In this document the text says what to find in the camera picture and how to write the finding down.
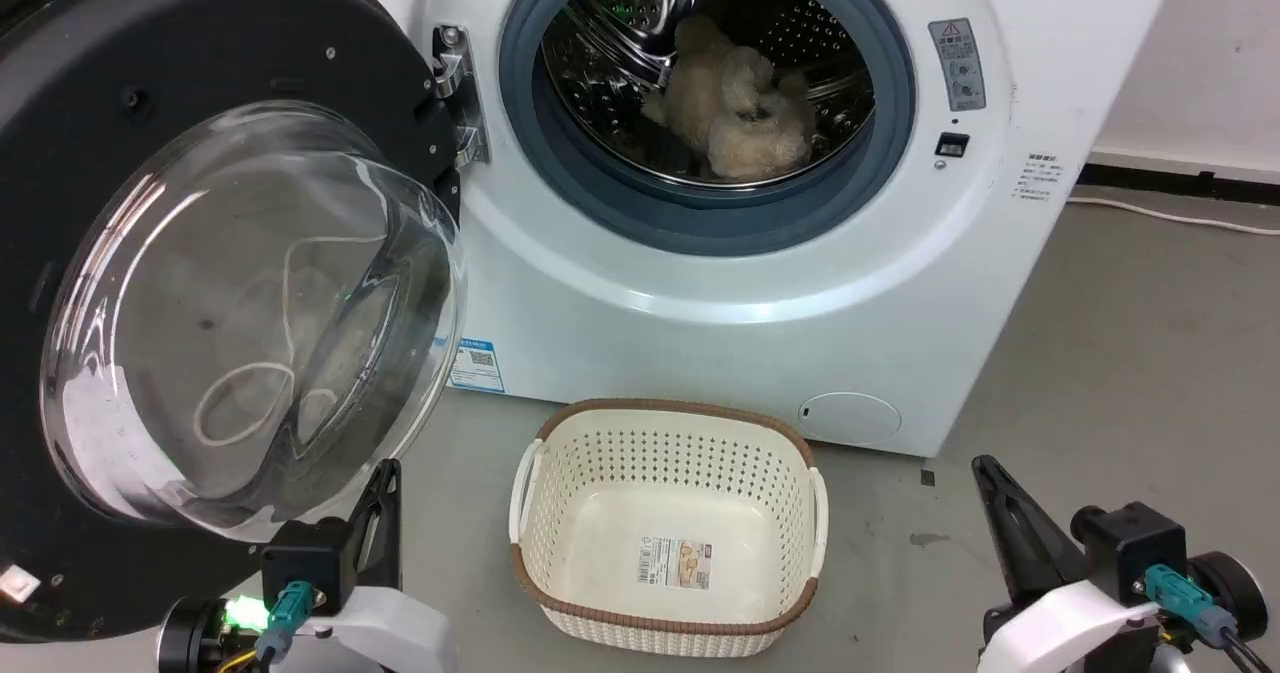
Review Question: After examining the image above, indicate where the steel perforated washer drum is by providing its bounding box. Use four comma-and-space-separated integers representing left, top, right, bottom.
539, 0, 880, 190

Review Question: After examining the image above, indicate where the small printed text label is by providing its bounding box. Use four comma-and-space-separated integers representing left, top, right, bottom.
1014, 153, 1064, 205

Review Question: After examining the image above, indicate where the teal right cable connector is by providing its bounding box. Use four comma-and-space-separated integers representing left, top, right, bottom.
1144, 565, 1241, 646

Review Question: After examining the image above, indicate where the teal cable connector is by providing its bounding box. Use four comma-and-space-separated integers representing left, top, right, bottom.
254, 580, 313, 657
1144, 565, 1241, 646

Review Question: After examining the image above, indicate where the cream laundry basket brown rim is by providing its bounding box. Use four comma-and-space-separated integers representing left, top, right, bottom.
508, 398, 830, 659

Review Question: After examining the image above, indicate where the round white filter cover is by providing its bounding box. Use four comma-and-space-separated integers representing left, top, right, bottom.
799, 392, 902, 448

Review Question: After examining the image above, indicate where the grey warning sticker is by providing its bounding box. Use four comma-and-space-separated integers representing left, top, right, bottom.
928, 18, 988, 113

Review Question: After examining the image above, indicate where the beige plush toy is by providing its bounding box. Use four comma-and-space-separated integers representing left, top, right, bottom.
640, 15, 817, 181

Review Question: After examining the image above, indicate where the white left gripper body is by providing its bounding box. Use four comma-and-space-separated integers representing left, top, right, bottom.
285, 586, 462, 673

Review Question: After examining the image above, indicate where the teal left cable connector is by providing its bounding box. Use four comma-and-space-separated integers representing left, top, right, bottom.
254, 580, 313, 657

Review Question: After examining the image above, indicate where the black baseboard strip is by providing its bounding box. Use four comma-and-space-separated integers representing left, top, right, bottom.
1075, 150, 1280, 207

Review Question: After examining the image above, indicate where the white looped cable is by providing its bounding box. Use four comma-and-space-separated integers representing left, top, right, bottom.
193, 235, 393, 450

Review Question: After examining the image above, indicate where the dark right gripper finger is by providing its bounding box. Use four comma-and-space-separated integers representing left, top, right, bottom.
971, 454, 1088, 605

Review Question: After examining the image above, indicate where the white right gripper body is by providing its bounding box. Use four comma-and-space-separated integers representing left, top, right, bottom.
977, 577, 1163, 673

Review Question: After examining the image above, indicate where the blue energy label sticker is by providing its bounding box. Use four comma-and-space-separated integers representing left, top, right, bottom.
447, 337, 507, 395

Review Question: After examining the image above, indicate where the white floor cable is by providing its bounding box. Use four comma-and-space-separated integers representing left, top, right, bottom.
1065, 196, 1280, 238

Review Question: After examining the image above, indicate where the white front-load washing machine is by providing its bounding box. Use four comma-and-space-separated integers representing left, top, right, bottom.
345, 0, 1187, 459

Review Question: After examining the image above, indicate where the metal door hinge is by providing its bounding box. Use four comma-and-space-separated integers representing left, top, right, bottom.
431, 25, 492, 170

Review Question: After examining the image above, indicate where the black washer door with glass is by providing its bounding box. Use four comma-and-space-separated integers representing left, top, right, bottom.
0, 0, 471, 645

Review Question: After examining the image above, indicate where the paper label inside basket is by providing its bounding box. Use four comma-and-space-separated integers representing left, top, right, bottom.
636, 538, 714, 592

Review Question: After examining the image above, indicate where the thin black right gripper cable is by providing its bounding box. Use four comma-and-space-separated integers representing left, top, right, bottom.
1215, 625, 1273, 673

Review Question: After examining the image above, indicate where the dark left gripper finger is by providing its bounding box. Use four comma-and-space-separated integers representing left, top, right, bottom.
344, 473, 385, 595
373, 458, 403, 592

